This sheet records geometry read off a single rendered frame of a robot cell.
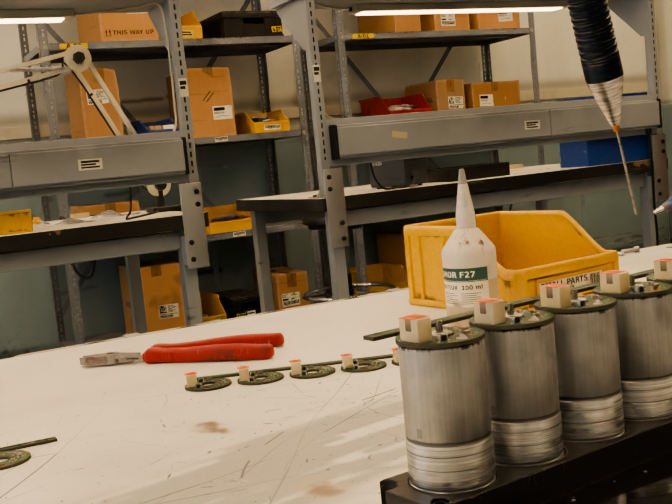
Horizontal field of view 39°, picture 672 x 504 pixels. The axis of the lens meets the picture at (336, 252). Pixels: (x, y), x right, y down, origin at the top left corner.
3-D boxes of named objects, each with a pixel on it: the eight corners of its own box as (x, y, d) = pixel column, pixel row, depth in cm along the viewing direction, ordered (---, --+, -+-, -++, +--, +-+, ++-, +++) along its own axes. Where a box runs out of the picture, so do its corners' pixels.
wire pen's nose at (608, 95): (590, 133, 29) (579, 85, 28) (606, 119, 29) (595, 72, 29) (625, 130, 28) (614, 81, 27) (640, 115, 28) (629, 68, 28)
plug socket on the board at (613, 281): (635, 290, 31) (634, 269, 31) (618, 294, 30) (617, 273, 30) (615, 289, 32) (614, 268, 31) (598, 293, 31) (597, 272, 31)
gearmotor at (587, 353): (643, 455, 30) (632, 294, 29) (591, 476, 29) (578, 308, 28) (582, 440, 32) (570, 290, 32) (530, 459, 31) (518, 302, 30)
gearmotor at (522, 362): (583, 479, 28) (570, 310, 28) (525, 502, 27) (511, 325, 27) (523, 462, 30) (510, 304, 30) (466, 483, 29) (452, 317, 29)
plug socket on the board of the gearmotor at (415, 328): (440, 338, 26) (438, 314, 26) (416, 344, 26) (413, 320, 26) (421, 336, 27) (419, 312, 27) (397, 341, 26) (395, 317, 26)
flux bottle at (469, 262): (438, 328, 61) (424, 171, 60) (483, 320, 62) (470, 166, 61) (465, 335, 58) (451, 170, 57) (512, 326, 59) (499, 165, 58)
